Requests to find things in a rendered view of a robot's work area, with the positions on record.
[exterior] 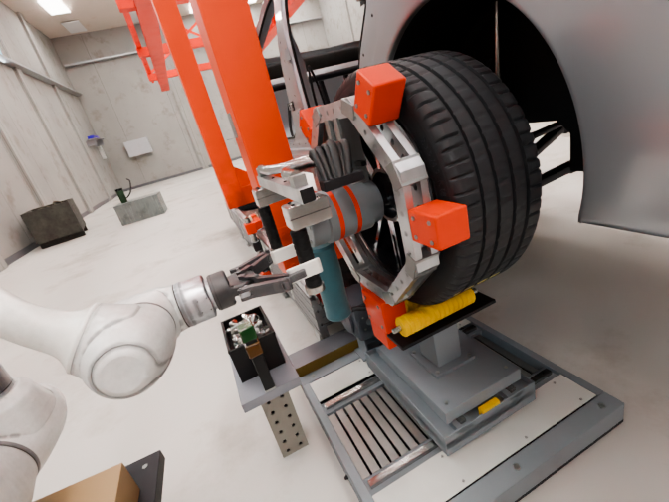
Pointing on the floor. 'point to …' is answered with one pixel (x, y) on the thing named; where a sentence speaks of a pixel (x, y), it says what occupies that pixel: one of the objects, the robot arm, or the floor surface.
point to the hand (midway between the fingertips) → (305, 257)
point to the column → (285, 424)
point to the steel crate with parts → (55, 223)
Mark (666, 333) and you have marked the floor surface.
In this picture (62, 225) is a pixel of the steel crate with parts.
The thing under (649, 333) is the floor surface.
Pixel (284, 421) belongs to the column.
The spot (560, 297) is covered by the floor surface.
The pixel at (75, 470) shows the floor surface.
